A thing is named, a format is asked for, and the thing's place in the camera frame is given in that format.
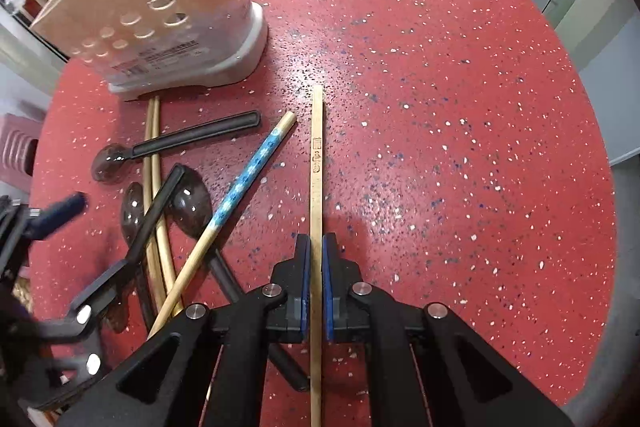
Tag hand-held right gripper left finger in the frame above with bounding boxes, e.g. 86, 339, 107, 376
57, 233, 313, 427

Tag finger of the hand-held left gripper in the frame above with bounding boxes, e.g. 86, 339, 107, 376
0, 191, 87, 273
67, 163, 187, 375

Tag grey sliding door frame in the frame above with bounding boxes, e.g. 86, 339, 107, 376
0, 0, 71, 64

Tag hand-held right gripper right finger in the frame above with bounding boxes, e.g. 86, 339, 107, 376
322, 233, 576, 427

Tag blue patterned chopstick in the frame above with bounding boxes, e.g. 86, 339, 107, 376
146, 110, 297, 339

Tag pink plastic stool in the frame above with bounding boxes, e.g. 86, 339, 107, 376
0, 113, 42, 195

